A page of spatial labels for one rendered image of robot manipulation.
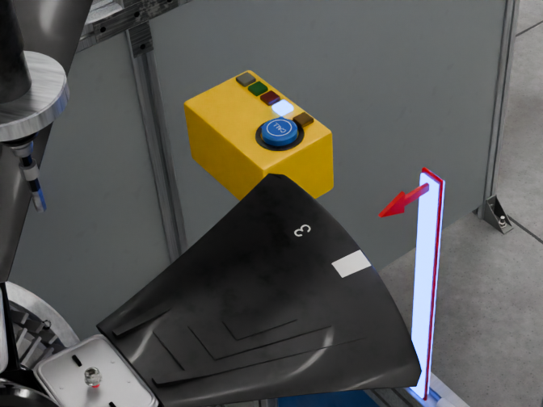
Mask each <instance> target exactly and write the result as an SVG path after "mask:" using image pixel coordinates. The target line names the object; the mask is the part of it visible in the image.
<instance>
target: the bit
mask: <svg viewBox="0 0 543 407"><path fill-rule="evenodd" d="M19 159H20V163H19V169H20V172H21V175H22V177H23V179H24V180H27V184H28V187H29V191H30V193H31V196H32V201H33V203H34V206H35V209H36V211H37V212H38V213H42V212H45V210H46V209H47V208H46V204H45V201H44V197H43V194H42V191H41V188H40V184H39V181H38V176H39V175H40V172H39V170H38V166H37V164H36V160H35V159H33V158H32V157H31V154H30V155H29V156H27V157H20V158H19Z"/></svg>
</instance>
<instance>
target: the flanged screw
mask: <svg viewBox="0 0 543 407"><path fill-rule="evenodd" d="M84 376H85V378H84V380H85V383H86V384H87V385H89V386H91V387H93V388H97V387H98V386H99V383H101V381H102V379H103V376H102V374H101V372H99V369H98V368H97V367H89V368H87V369H86V370H85V373H84Z"/></svg>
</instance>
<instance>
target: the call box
mask: <svg viewBox="0 0 543 407"><path fill-rule="evenodd" d="M246 72H248V73H250V74H251V75H252V76H254V77H255V78H256V82H258V81H260V82H262V83H263V84H264V85H265V86H267V88H268V91H270V90H272V91H274V92H275V93H276V94H278V95H279V96H280V101H282V100H285V101H286V102H288V103H289V104H291V105H292V106H293V110H292V111H290V112H289V113H287V114H285V115H282V116H283V117H284V118H285V119H288V120H291V121H293V117H295V116H297V115H299V114H301V113H302V112H304V110H302V109H301V108H300V107H298V106H297V105H296V104H295V103H293V102H292V101H291V100H290V99H288V98H287V97H285V96H284V95H283V94H281V93H280V92H279V91H278V90H276V89H275V88H274V87H272V86H271V85H269V84H268V83H267V82H265V81H264V80H263V79H262V78H260V77H259V76H258V75H257V74H255V73H254V72H252V71H251V70H247V71H246ZM246 72H244V73H246ZM244 73H241V74H239V75H238V76H240V75H242V74H244ZM238 76H236V77H238ZM236 77H234V78H231V79H230V80H228V81H226V82H223V83H222V84H220V85H218V86H215V87H213V88H212V89H210V90H207V91H205V92H204V93H202V94H199V95H197V96H196V97H194V98H192V99H189V100H188V101H186V102H185V103H184V111H185V116H186V122H187V132H188V137H189V142H190V148H191V153H192V158H193V159H194V160H195V161H196V162H197V163H198V164H199V165H200V166H202V167H203V168H204V169H205V170H206V171H207V172H209V173H210V174H211V175H212V176H213V177H214V178H215V179H216V180H217V181H218V182H219V183H220V184H221V185H222V186H224V187H225V188H226V189H227V190H228V191H229V192H230V193H232V194H233V195H234V196H235V197H236V198H237V199H238V200H240V201H241V200H242V199H243V198H244V197H245V196H246V195H247V194H248V193H249V192H250V191H251V190H252V189H253V188H254V187H255V186H256V185H257V184H258V183H259V182H260V181H261V180H262V179H263V178H264V177H265V176H266V175H267V174H284V175H286V176H287V177H289V178H290V179H292V180H293V181H294V182H295V183H296V184H298V185H299V186H300V187H302V188H303V189H304V190H305V191H307V192H308V193H309V194H310V195H311V196H313V197H314V198H315V199H316V198H317V197H319V196H321V195H323V194H325V193H327V192H328V191H330V190H331V189H332V188H333V186H334V175H333V145H332V133H331V131H330V130H329V129H328V128H326V127H325V126H324V125H322V124H321V123H320V122H318V121H317V120H316V119H315V118H314V122H313V123H311V124H310V125H308V126H306V127H304V128H302V127H300V126H299V125H298V124H296V123H295V122H294V121H293V122H294V123H295V124H296V126H297V138H296V140H295V141H294V142H292V143H291V144H288V145H283V146H274V145H269V144H267V143H266V142H265V141H264V140H263V138H262V128H261V127H262V126H263V125H264V124H265V123H266V122H268V121H269V120H272V119H275V118H279V117H280V116H281V115H279V114H278V113H277V112H275V111H274V110H273V109H272V106H273V105H274V104H276V103H274V104H272V105H271V106H268V105H267V104H266V103H264V102H263V101H261V100H260V95H259V96H257V97H256V96H255V95H253V94H252V93H251V92H250V91H249V90H248V86H246V87H244V86H242V85H241V84H239V83H238V82H237V81H236ZM254 83H255V82H254ZM254 83H252V84H254ZM252 84H250V85H252ZM250 85H249V86H250ZM268 91H267V92H268ZM267 92H265V93H267ZM265 93H263V94H265ZM261 95H262V94H261ZM280 101H279V102H280ZM277 103H278V102H277ZM310 116H311V115H310ZM311 117H312V116H311ZM312 118H313V117H312Z"/></svg>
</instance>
